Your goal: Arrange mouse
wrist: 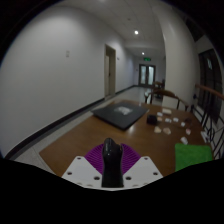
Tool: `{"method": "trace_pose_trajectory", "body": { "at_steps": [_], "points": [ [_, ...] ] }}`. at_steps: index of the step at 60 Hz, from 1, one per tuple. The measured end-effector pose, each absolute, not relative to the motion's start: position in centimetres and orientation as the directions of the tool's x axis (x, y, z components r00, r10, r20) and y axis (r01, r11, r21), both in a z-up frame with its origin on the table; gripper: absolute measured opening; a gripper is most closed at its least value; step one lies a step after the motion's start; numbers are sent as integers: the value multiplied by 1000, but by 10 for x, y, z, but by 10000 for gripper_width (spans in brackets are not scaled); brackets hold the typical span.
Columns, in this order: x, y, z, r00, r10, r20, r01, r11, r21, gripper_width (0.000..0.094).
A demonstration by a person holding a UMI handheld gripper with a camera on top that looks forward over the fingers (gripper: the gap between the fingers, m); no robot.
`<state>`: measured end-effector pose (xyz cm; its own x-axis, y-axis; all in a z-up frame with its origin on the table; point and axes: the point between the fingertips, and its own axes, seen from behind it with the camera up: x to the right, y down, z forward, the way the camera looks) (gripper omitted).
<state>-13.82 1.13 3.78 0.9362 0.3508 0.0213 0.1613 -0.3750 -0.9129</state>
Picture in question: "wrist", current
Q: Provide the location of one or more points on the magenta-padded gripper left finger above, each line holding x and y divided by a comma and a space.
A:
80, 170

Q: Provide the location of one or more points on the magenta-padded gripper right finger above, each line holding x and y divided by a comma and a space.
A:
143, 170

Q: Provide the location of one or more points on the green mouse pad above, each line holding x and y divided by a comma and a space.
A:
192, 155

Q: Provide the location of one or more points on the small beige sticker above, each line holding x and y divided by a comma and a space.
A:
160, 118
167, 131
157, 129

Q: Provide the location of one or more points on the small black round container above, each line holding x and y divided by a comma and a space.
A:
152, 119

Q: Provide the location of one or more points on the small pink white sticker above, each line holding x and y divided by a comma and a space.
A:
188, 131

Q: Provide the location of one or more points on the black closed laptop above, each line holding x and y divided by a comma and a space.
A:
120, 115

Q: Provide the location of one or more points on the small white box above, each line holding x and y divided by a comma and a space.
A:
166, 111

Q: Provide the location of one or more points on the flat white power strip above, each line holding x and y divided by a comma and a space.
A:
204, 136

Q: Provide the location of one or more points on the curved wooden chair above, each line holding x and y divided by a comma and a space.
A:
166, 93

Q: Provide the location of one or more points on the glass double door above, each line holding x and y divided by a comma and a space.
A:
147, 74

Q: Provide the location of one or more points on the black railing with wooden handrail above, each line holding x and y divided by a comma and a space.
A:
210, 100

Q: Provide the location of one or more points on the brown wooden door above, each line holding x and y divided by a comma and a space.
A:
110, 71

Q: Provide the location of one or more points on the green exit sign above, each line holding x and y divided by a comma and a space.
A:
147, 59

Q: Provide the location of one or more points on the dark framed window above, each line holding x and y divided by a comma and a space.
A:
210, 80

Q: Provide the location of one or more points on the round ceiling light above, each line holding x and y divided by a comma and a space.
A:
142, 53
136, 32

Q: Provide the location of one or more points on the white wall switch plate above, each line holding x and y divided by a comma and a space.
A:
67, 53

